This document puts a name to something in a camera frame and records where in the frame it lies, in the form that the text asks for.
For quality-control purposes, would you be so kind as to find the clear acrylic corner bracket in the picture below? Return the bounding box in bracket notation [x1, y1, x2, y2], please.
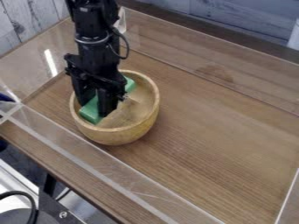
[115, 7, 127, 34]

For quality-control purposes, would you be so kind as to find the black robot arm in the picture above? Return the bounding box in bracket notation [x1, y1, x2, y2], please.
[64, 0, 130, 117]

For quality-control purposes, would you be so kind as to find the brown wooden bowl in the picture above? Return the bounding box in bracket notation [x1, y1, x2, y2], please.
[70, 70, 160, 146]

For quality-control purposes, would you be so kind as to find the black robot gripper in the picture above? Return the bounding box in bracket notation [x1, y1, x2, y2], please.
[64, 34, 127, 117]

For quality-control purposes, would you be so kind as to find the blue object at left edge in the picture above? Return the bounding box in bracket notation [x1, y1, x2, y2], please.
[0, 93, 15, 102]

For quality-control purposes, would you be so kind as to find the black cable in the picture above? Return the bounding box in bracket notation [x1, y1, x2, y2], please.
[0, 190, 40, 224]

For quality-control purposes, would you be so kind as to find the black metal table leg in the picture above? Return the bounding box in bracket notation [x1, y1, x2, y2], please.
[43, 174, 58, 197]

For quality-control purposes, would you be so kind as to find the green rectangular block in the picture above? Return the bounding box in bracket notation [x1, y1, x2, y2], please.
[79, 77, 136, 125]

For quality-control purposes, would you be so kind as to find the clear acrylic tray wall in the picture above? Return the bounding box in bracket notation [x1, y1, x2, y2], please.
[0, 10, 299, 224]

